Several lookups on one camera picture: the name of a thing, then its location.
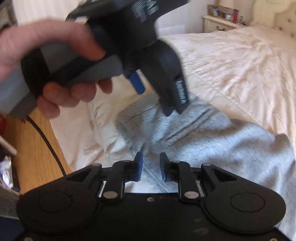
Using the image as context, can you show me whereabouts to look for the cream bedside table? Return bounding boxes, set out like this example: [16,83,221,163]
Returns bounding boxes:
[203,15,245,33]

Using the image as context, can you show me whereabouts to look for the wooden photo frame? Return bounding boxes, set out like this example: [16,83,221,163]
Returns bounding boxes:
[208,4,221,18]

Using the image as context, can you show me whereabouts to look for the grey speckled knit pants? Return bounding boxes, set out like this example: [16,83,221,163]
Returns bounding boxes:
[115,94,295,240]

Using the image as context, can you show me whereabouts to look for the person's left hand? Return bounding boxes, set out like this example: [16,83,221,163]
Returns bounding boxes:
[0,19,114,120]

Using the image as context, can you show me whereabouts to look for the black cable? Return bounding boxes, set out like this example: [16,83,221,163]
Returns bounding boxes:
[25,115,67,176]

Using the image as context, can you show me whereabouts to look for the cream tufted headboard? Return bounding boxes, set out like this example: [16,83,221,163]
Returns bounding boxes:
[250,0,296,40]

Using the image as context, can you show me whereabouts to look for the cream embroidered bedspread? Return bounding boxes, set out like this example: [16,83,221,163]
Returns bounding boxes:
[51,26,295,170]

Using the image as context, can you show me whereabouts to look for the red bottle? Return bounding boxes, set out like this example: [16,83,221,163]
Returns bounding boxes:
[232,9,238,24]

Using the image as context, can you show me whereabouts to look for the wooden side table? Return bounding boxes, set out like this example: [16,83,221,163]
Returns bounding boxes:
[3,116,63,194]

